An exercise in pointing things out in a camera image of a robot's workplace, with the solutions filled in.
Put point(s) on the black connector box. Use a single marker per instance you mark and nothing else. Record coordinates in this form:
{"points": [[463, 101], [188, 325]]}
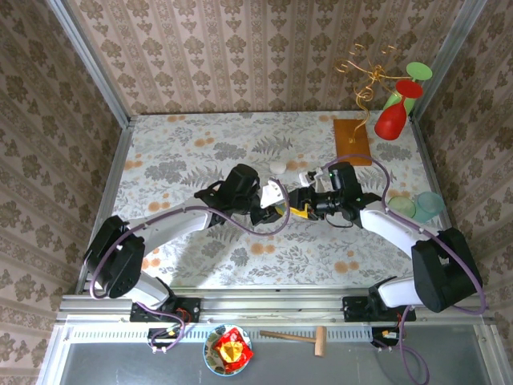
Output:
{"points": [[160, 333], [380, 336]]}

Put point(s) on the red plastic goblet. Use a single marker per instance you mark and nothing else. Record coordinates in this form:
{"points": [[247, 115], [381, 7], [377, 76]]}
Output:
{"points": [[392, 122]]}

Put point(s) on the aluminium side rail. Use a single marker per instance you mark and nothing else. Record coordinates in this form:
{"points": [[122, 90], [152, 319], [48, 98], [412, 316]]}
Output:
{"points": [[114, 176], [429, 160]]}

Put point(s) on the floral tablecloth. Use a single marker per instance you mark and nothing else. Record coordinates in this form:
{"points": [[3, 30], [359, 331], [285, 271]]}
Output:
{"points": [[180, 140]]}

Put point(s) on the perforated metal strip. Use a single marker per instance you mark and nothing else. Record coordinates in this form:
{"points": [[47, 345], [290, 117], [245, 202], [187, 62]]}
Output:
{"points": [[344, 333]]}

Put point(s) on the aluminium frame post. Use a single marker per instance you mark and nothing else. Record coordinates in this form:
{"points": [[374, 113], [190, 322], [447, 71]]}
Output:
{"points": [[94, 70], [445, 60]]}

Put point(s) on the wooden mallet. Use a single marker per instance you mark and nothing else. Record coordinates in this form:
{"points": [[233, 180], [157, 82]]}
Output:
{"points": [[320, 341]]}

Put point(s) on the white earbud charging case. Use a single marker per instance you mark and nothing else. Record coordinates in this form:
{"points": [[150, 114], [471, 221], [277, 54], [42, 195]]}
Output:
{"points": [[277, 167]]}

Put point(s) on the aluminium mounting rail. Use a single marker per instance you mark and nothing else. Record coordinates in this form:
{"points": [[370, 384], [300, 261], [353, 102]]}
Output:
{"points": [[272, 306]]}

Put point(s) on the red gold foil packet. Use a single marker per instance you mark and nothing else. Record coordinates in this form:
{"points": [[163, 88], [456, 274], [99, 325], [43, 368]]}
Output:
{"points": [[232, 347]]}

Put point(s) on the floral patterned bowl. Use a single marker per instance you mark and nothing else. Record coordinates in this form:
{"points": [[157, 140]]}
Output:
{"points": [[210, 357]]}

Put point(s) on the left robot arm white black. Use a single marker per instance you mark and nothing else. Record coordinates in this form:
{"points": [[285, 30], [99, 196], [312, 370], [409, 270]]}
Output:
{"points": [[176, 222]]}

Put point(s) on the green plastic cup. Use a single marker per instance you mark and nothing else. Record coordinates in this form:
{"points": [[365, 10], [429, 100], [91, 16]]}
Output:
{"points": [[402, 206]]}

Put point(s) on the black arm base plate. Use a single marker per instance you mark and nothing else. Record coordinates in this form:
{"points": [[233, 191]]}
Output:
{"points": [[354, 309], [188, 306]]}

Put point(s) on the green plastic goblet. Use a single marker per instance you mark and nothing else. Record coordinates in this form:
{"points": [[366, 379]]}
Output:
{"points": [[418, 71]]}

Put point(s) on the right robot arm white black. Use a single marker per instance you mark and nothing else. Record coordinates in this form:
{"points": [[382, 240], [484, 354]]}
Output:
{"points": [[388, 224]]}

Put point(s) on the teal plastic cup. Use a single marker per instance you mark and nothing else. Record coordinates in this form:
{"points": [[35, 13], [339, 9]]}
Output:
{"points": [[432, 204]]}

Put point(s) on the grey metal panel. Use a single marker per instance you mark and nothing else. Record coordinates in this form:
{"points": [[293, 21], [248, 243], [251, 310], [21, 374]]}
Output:
{"points": [[120, 365]]}

